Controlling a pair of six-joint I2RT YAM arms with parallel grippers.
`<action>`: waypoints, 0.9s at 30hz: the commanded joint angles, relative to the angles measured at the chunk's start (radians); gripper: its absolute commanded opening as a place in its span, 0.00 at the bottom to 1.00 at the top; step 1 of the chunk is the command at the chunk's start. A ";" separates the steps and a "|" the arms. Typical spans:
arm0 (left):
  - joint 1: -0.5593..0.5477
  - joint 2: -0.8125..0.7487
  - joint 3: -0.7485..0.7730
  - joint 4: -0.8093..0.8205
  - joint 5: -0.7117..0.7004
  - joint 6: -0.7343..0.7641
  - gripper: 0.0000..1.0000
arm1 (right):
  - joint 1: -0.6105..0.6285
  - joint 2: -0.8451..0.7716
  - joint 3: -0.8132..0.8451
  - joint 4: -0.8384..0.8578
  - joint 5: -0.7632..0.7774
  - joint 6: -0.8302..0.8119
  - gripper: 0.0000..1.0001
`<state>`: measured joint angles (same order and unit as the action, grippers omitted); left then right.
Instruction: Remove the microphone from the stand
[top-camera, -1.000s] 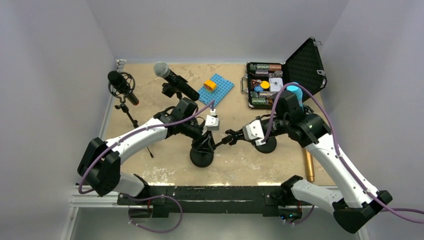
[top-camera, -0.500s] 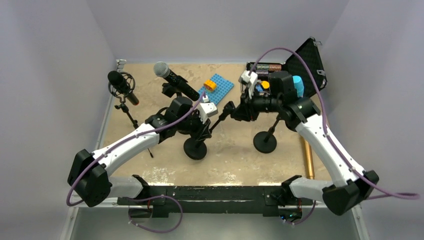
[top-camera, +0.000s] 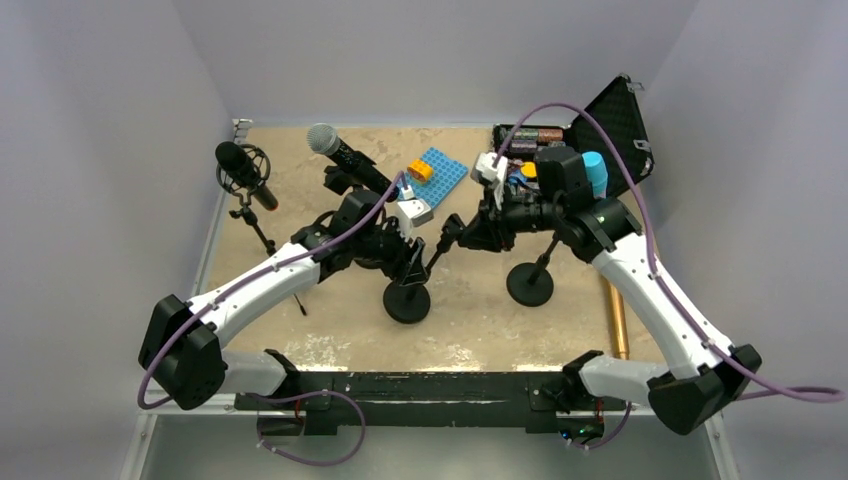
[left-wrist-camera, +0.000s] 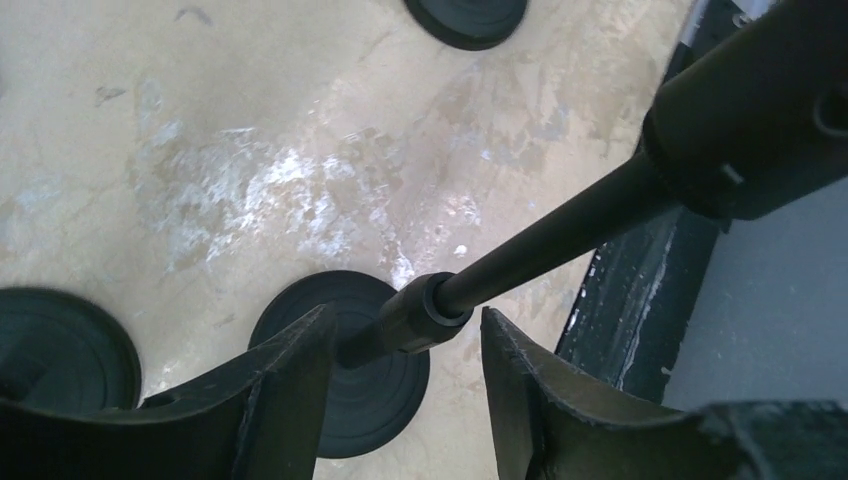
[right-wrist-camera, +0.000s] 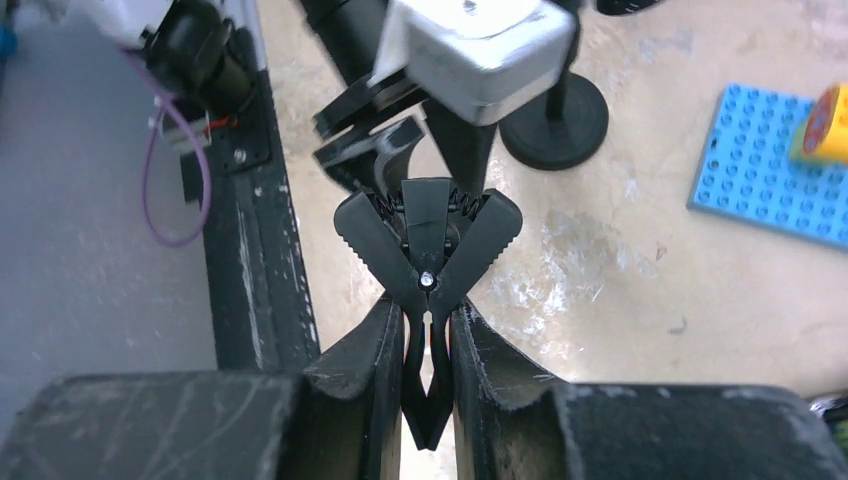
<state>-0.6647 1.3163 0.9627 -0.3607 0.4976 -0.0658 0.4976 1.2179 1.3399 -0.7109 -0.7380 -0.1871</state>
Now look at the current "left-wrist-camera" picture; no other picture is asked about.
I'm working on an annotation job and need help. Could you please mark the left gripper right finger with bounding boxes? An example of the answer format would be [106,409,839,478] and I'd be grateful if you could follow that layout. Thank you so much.
[481,308,847,479]

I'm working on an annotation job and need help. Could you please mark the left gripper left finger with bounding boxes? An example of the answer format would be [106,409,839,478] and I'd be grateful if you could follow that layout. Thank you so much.
[1,305,336,479]

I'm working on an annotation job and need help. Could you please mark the black round-base mic stand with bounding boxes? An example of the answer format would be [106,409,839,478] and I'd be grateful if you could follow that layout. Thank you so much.
[251,1,847,459]

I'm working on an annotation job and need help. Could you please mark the black stand behind left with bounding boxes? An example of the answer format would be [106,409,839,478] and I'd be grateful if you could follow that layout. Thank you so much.
[1,287,142,415]

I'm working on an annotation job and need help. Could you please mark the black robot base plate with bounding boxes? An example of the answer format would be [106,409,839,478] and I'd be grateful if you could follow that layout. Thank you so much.
[555,207,724,403]

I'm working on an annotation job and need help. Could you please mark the black stand with shock mount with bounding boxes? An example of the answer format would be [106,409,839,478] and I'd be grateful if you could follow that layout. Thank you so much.
[404,0,529,51]

